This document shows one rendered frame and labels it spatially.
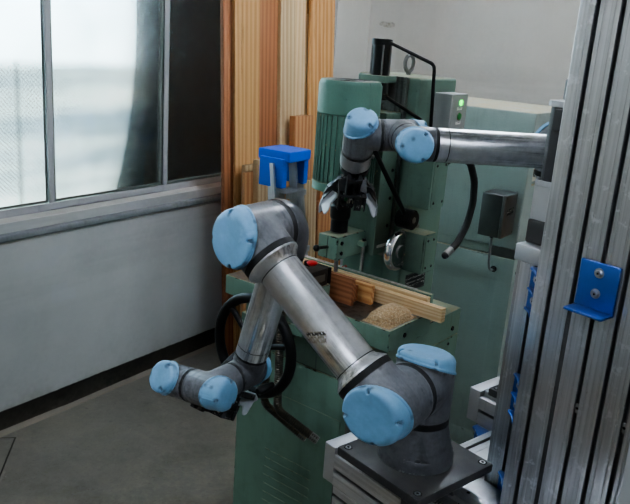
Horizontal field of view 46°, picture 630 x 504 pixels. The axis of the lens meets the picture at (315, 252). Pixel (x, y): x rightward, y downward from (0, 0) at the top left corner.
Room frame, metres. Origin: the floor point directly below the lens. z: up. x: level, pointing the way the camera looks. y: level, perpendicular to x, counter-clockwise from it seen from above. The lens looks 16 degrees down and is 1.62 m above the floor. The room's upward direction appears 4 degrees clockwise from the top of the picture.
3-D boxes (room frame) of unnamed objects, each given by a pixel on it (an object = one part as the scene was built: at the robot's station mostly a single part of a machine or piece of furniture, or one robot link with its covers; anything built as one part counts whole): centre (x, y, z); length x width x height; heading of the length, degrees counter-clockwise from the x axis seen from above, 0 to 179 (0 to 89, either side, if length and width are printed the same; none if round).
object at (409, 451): (1.34, -0.23, 0.87); 0.15 x 0.15 x 0.10
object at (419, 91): (2.34, -0.24, 1.16); 0.22 x 0.22 x 0.72; 52
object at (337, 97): (2.11, -0.06, 1.35); 0.18 x 0.18 x 0.31
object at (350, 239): (2.12, -0.08, 1.03); 0.14 x 0.07 x 0.09; 142
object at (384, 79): (2.22, -0.15, 1.54); 0.08 x 0.08 x 0.17; 52
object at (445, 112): (2.27, -0.37, 1.40); 0.10 x 0.06 x 0.16; 142
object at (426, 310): (2.05, -0.14, 0.92); 0.55 x 0.02 x 0.04; 52
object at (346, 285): (2.02, -0.04, 0.94); 0.20 x 0.01 x 0.08; 52
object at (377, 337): (2.02, -0.01, 0.87); 0.61 x 0.30 x 0.06; 52
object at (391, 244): (2.13, -0.24, 1.02); 0.12 x 0.03 x 0.12; 142
